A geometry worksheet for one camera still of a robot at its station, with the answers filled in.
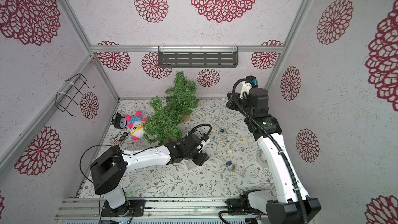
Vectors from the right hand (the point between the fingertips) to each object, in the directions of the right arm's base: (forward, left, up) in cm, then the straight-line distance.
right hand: (228, 91), depth 67 cm
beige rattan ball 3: (0, -15, -40) cm, 42 cm away
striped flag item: (-4, +62, -35) cm, 72 cm away
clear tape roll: (-13, -23, -40) cm, 48 cm away
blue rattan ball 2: (-16, -4, -39) cm, 42 cm away
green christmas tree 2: (+12, +23, -16) cm, 30 cm away
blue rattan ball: (+6, -2, -39) cm, 40 cm away
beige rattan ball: (-4, 0, -39) cm, 39 cm away
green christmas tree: (-9, +29, -13) cm, 33 cm away
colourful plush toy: (+2, +51, -31) cm, 60 cm away
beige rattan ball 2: (-9, -5, -38) cm, 40 cm away
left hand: (-14, +10, -33) cm, 37 cm away
